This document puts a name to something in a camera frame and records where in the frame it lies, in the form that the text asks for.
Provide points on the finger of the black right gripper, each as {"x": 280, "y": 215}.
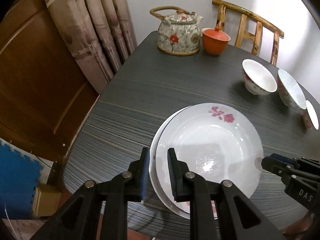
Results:
{"x": 277, "y": 164}

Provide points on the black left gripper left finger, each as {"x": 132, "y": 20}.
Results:
{"x": 128, "y": 186}

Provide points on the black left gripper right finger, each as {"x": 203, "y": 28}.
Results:
{"x": 190, "y": 187}

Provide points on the white pink-flower plate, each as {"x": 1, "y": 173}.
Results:
{"x": 216, "y": 141}

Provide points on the rose-patterned small bowl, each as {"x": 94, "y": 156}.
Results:
{"x": 290, "y": 91}

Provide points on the white small bowl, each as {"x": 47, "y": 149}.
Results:
{"x": 258, "y": 80}

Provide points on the cardboard box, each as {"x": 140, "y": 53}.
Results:
{"x": 46, "y": 200}

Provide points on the blue foam mat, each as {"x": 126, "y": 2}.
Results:
{"x": 19, "y": 179}

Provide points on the brown wooden door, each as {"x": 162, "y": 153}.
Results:
{"x": 45, "y": 96}

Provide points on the orange lidded cup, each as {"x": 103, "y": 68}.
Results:
{"x": 214, "y": 40}

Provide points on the wooden chair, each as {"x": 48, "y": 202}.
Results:
{"x": 250, "y": 28}

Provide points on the floral ceramic teapot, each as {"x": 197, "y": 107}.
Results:
{"x": 179, "y": 32}

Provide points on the beige patterned curtain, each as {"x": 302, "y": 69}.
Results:
{"x": 98, "y": 34}

